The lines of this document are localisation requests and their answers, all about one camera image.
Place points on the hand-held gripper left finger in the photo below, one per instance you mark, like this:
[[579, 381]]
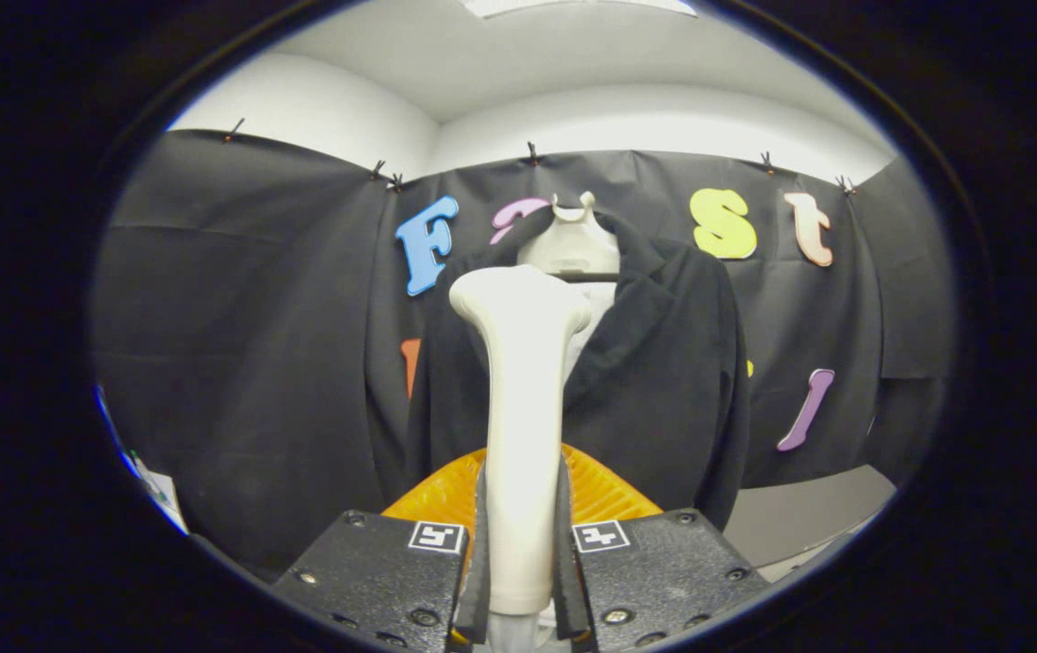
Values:
[[473, 599]]

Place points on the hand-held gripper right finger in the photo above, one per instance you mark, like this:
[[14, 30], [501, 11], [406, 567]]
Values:
[[572, 589]]

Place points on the black suit jacket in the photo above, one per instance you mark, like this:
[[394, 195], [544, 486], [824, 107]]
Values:
[[663, 381]]

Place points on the grey cabinet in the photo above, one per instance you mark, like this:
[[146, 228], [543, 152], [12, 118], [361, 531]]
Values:
[[799, 517]]

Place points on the white labelled clutter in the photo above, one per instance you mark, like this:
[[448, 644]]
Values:
[[160, 490]]

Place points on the black backdrop cloth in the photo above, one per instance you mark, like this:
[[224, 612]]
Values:
[[237, 317]]

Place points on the ceiling light panel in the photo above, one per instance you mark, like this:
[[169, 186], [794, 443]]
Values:
[[572, 4]]

